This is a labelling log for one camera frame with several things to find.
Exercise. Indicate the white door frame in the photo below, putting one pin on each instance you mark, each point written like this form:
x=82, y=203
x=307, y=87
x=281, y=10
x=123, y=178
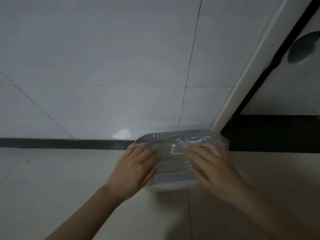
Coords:
x=250, y=69

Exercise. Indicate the clear plastic bag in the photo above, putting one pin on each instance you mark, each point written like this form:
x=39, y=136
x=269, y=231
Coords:
x=175, y=157

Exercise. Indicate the person's left fingers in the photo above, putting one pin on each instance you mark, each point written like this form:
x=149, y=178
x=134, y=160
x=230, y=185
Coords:
x=145, y=157

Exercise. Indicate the white plastic bin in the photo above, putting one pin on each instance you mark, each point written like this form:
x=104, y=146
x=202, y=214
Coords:
x=172, y=134

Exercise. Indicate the white door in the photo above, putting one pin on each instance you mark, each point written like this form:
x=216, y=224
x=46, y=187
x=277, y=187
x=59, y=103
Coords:
x=287, y=93

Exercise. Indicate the person's right thumb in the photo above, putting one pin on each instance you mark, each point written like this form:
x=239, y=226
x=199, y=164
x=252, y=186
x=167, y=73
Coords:
x=197, y=174

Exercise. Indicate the black baseboard strip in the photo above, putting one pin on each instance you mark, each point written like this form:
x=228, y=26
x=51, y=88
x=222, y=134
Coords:
x=62, y=143

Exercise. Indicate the person's left forearm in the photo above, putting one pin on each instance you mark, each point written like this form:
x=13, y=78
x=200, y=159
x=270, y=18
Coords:
x=85, y=217

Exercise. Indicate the person's right hand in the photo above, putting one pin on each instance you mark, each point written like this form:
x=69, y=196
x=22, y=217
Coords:
x=217, y=172

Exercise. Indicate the person's right forearm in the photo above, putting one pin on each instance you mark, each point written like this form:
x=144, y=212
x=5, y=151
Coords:
x=272, y=214

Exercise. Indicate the person's left hand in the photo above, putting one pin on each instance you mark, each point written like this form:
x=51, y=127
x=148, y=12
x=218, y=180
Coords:
x=130, y=172

